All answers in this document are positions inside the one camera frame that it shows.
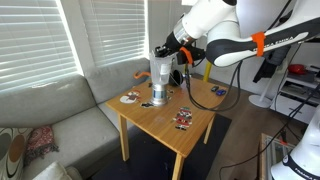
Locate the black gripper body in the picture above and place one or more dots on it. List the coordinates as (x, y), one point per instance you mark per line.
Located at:
(172, 42)

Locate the translucent plastic cup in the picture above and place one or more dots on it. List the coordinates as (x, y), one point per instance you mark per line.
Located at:
(160, 71)

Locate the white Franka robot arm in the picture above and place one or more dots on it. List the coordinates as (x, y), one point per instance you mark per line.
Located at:
(220, 13)

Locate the white window blind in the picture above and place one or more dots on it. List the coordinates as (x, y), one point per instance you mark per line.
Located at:
(33, 40)
(115, 30)

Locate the snowman sticker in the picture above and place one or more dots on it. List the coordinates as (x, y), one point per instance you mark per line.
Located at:
(130, 97)

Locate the dark green toy car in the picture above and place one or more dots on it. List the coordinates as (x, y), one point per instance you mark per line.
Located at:
(215, 88)

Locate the blue toy car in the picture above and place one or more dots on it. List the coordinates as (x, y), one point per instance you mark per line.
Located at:
(221, 92)

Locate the Santa elf sticker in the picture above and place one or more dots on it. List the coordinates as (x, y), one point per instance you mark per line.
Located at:
(182, 118)

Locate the wooden table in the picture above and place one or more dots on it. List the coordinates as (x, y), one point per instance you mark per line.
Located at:
(160, 123)

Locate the dark hanging jacket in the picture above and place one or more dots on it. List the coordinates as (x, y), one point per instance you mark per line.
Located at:
(268, 68)

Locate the white stand base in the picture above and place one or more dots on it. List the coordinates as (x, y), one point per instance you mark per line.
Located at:
(263, 100)

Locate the dark rug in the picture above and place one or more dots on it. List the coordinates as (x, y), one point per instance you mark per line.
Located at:
(146, 160)

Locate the grey sofa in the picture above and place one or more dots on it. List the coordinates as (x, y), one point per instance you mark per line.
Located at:
(66, 133)

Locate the red object on shelf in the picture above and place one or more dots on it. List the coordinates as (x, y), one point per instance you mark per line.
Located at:
(296, 69)

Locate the white shelf unit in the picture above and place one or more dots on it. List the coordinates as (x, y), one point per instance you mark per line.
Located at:
(296, 103)

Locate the red paisley cloth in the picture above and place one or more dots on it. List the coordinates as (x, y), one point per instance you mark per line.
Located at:
(40, 143)

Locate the white cushion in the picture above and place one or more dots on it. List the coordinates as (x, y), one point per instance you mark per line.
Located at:
(56, 171)

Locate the pillow with circle pattern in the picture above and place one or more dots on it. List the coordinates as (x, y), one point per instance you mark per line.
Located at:
(13, 153)

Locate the yellow post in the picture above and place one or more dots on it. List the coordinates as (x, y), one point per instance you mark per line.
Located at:
(207, 71)

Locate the wooden frame box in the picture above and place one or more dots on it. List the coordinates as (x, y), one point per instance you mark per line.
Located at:
(266, 156)

